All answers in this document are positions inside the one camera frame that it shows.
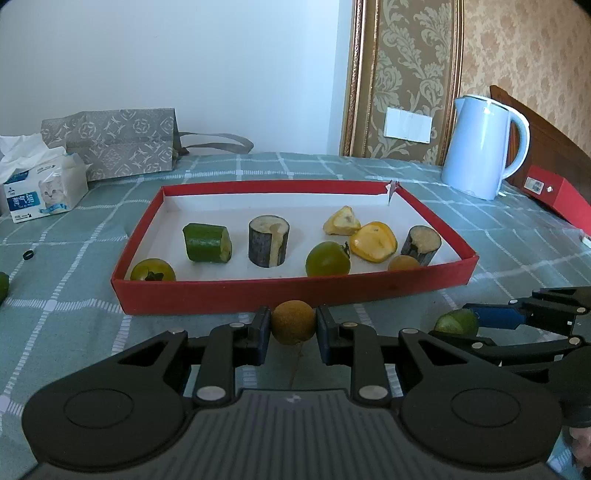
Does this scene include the short dark sugarcane piece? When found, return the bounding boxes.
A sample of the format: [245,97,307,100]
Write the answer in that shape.
[401,225,442,266]

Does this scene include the large yellow jackfruit piece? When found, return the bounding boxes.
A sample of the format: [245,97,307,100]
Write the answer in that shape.
[349,221,398,263]

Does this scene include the green tomato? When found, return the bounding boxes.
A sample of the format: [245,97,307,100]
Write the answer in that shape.
[130,258,176,282]
[305,241,351,277]

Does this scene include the small yellow jackfruit piece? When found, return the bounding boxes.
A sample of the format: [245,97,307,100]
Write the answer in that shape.
[322,206,362,236]

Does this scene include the brown longan fruit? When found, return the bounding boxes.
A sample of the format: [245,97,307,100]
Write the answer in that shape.
[388,255,421,272]
[270,300,315,345]

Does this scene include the cut green cucumber chunk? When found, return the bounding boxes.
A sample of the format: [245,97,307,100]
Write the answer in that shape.
[182,223,232,263]

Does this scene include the person's right hand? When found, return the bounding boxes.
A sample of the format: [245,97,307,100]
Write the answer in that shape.
[569,427,591,468]

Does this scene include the red box lid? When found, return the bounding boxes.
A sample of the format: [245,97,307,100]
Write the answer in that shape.
[521,165,591,235]

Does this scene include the light blue electric kettle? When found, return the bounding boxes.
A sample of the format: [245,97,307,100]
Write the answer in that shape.
[442,95,531,200]

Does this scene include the brown wooden headboard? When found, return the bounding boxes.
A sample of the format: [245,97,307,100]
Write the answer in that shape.
[490,85,591,201]

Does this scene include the red shallow cardboard box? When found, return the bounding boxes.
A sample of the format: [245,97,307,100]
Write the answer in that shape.
[111,180,478,315]

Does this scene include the cat print tissue pack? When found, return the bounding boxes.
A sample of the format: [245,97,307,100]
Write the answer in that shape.
[1,133,88,224]

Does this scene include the grey patterned gift bag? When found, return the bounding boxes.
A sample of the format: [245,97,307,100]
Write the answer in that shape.
[41,108,253,182]

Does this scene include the gold framed wallpaper panel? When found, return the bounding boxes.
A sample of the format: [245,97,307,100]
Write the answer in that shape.
[339,0,464,165]

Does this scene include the white wall switch panel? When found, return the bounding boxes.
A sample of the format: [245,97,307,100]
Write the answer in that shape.
[384,107,433,144]

